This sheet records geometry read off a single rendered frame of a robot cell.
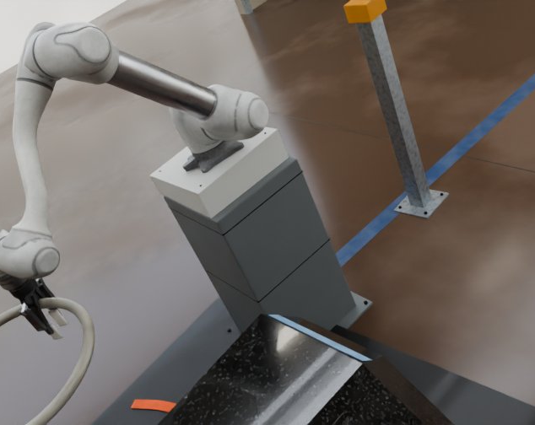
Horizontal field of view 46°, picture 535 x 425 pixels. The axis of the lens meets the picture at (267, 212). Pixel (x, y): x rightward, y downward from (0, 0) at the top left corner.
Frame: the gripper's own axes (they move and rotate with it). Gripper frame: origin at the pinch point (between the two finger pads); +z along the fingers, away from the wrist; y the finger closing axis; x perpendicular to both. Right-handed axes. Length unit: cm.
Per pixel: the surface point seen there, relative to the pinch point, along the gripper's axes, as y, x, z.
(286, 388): 36, 75, -2
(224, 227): -44, 45, 13
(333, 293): -61, 67, 73
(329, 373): 34, 85, -3
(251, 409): 41, 67, -2
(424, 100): -232, 122, 99
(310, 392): 39, 81, -3
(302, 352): 27, 79, -2
